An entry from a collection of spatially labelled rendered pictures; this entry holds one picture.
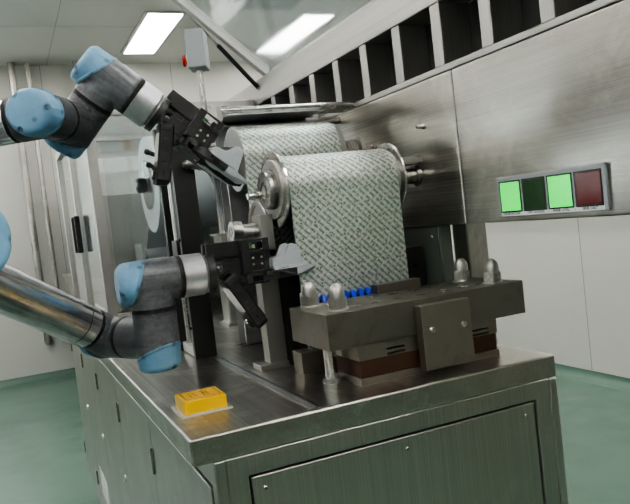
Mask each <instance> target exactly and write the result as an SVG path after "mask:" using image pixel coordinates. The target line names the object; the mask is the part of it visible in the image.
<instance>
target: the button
mask: <svg viewBox="0 0 630 504"><path fill-rule="evenodd" d="M175 403H176V408H177V409H179V410H180V411H181V412H182V413H183V414H184V415H185V416H186V415H190V414H195V413H199V412H204V411H208V410H213V409H217V408H222V407H226V406H228V405H227V397H226V393H224V392H222V391H221V390H219V389H218V388H216V387H215V386H212V387H207V388H202V389H198V390H193V391H188V392H183V393H178V394H175Z"/></svg>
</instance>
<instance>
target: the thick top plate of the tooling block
mask: <svg viewBox="0 0 630 504"><path fill-rule="evenodd" d="M470 278H472V280H470V281H464V282H453V280H451V281H445V282H439V283H433V284H428V285H422V286H421V287H419V288H413V289H407V290H402V291H396V292H390V293H384V294H369V295H363V296H357V297H351V298H346V299H347V306H348V307H349V309H348V310H344V311H337V312H328V309H329V305H328V302H322V303H319V304H321V306H319V307H314V308H300V306H299V307H293V308H289V311H290V320H291V328H292V337H293V341H296V342H300V343H303V344H306V345H309V346H312V347H316V348H319V349H322V350H325V351H328V352H333V351H338V350H343V349H347V348H352V347H357V346H362V345H367V344H372V343H377V342H382V341H387V340H392V339H397V338H402V337H407V336H412V335H417V328H416V319H415V309H414V306H415V305H421V304H426V303H431V302H437V301H442V300H448V299H453V298H459V297H468V298H469V303H470V313H471V322H472V323H476V322H481V321H486V320H491V319H496V318H501V317H506V316H511V315H515V314H520V313H525V302H524V292H523V282H522V280H508V279H501V280H503V282H501V283H495V284H483V281H484V278H473V277H470Z"/></svg>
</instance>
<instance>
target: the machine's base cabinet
mask: <svg viewBox="0 0 630 504"><path fill-rule="evenodd" d="M70 344H71V343H70ZM71 351H73V357H74V365H75V372H76V380H77V387H78V394H79V402H80V409H81V417H82V424H83V432H84V439H85V441H84V449H85V453H86V454H87V461H88V469H89V474H90V477H91V479H92V482H93V485H94V487H95V490H96V492H97V495H98V498H99V500H100V503H101V504H568V494H567V484H566V474H565V463H564V453H563V443H562V433H561V423H560V412H559V402H558V392H557V382H556V377H555V376H553V377H549V378H545V379H541V380H537V381H533V382H529V383H525V384H521V385H518V386H514V387H510V388H506V389H502V390H498V391H494V392H490V393H486V394H482V395H478V396H474V397H470V398H466V399H462V400H458V401H454V402H450V403H446V404H442V405H439V406H435V407H431V408H427V409H423V410H419V411H415V412H411V413H407V414H403V415H399V416H395V417H391V418H387V419H383V420H379V421H375V422H371V423H367V424H363V425H359V426H356V427H352V428H348V429H344V430H340V431H336V432H332V433H328V434H324V435H320V436H316V437H312V438H308V439H304V440H300V441H296V442H292V443H288V444H284V445H280V446H276V447H273V448H269V449H265V450H261V451H257V452H253V453H249V454H245V455H241V456H237V457H233V458H229V459H225V460H221V461H217V462H213V463H209V464H205V465H201V466H197V467H192V466H191V464H190V463H189V462H188V461H187V460H186V459H185V458H184V456H183V455H182V454H181V453H180V452H179V451H178V449H177V448H176V447H175V446H174V445H173V444H172V443H171V441H170V440H169V439H168V438H167V437H166V436H165V435H164V433H163V432H162V431H161V430H160V429H159V428H158V426H157V425H156V424H155V423H154V422H153V421H152V420H151V418H150V417H149V416H148V415H147V414H146V413H145V412H144V410H143V409H142V408H141V407H140V406H139V405H138V403H137V402H136V401H135V400H134V399H133V398H132V397H131V395H130V394H129V393H128V392H127V391H126V390H125V389H124V387H123V386H122V385H121V384H120V383H119V382H118V380H117V379H116V378H115V377H114V376H113V375H112V374H111V372H110V371H109V370H108V369H107V368H106V367H105V366H104V364H103V363H102V362H101V361H100V360H99V359H98V358H95V357H91V356H88V355H85V354H84V353H83V352H82V351H81V350H80V348H79V347H78V346H76V345H73V344H71Z"/></svg>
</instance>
